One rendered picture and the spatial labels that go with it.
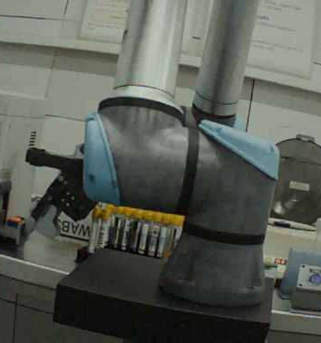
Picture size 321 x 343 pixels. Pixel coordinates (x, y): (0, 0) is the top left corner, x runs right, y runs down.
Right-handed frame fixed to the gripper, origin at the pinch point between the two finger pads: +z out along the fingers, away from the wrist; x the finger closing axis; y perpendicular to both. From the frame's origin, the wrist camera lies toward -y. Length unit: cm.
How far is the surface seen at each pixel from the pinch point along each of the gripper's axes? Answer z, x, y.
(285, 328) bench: -19, -8, 49
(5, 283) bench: 10.0, -5.4, 4.1
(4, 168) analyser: -6.5, -1.5, -10.4
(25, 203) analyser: 0.4, 17.9, -6.4
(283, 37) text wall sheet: -66, 59, 10
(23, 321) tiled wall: 38, 60, 5
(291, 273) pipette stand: -26, 6, 44
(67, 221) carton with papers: -1.3, 25.1, 2.2
